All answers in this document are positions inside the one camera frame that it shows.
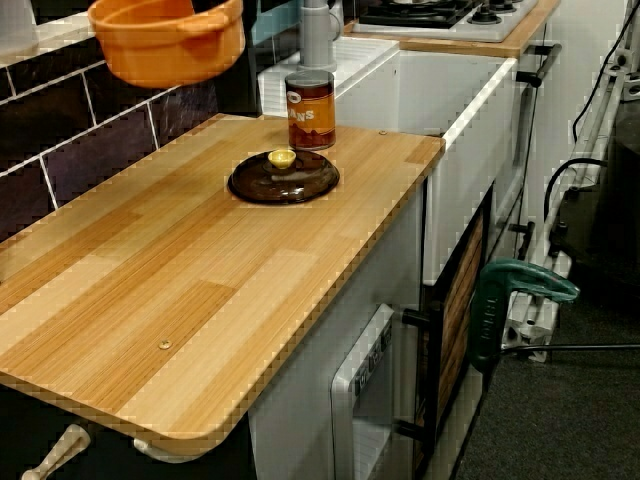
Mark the white stove cabinet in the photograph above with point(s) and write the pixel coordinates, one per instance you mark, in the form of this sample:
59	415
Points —
565	100

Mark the toy stove top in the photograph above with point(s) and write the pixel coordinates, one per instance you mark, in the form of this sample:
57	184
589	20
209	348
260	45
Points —
490	27

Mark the grey dishwasher door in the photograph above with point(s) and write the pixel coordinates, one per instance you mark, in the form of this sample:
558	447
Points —
345	400

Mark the teal plastic bin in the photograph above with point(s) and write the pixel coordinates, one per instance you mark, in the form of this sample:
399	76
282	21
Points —
270	25

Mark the white plain container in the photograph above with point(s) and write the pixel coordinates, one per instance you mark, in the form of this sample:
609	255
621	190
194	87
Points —
17	25

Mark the grey toy faucet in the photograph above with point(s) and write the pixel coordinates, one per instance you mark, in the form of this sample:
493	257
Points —
316	45

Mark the green clamp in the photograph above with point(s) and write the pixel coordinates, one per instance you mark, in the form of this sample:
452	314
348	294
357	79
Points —
487	320

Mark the white kitchen cabinet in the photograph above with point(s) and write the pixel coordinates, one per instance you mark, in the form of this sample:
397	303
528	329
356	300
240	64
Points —
300	400

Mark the orange plastic pot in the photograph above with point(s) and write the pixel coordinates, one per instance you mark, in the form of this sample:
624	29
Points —
165	55

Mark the white sink unit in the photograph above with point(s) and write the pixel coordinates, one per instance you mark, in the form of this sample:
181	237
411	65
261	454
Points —
425	90

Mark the aluminium frame rail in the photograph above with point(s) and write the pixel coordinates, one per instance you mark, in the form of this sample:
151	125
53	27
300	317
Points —
532	325

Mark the beige shelf ledge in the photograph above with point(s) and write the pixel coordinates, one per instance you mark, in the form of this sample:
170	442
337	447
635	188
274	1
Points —
65	35

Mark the orange beans can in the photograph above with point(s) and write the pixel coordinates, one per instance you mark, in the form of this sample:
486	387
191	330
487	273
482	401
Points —
310	115

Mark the black floor rod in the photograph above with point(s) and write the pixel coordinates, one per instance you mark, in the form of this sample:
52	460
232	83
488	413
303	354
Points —
590	346

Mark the dark tiled backsplash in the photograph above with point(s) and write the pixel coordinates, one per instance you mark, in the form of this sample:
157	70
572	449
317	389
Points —
100	145

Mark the black bulky equipment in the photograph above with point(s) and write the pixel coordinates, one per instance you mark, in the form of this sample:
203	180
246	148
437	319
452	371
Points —
610	225

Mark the wooden slat door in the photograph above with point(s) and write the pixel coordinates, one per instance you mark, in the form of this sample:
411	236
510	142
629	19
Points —
460	310

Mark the brown lid with yellow knob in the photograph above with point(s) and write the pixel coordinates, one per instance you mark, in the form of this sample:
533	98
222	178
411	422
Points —
290	185

